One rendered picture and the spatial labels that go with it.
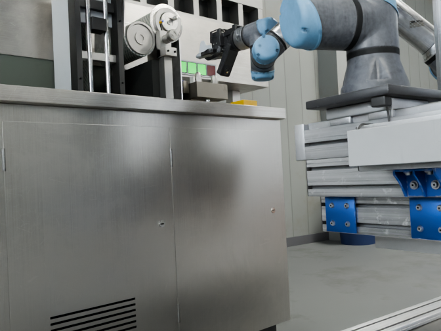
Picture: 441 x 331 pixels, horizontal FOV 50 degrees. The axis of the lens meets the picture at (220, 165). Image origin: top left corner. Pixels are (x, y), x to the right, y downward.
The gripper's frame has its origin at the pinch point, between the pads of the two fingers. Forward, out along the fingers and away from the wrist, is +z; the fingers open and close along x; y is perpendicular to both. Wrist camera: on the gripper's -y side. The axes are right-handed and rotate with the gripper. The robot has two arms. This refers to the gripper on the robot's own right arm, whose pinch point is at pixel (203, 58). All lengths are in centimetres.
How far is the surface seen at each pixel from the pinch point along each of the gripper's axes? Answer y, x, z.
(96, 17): 7.7, 42.1, 0.1
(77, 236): -58, 57, -13
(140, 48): 4.4, 18.3, 13.7
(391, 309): -109, -92, -17
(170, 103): -20.6, 26.9, -15.9
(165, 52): 2.2, 12.0, 6.7
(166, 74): -5.1, 10.6, 8.9
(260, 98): 23, -188, 153
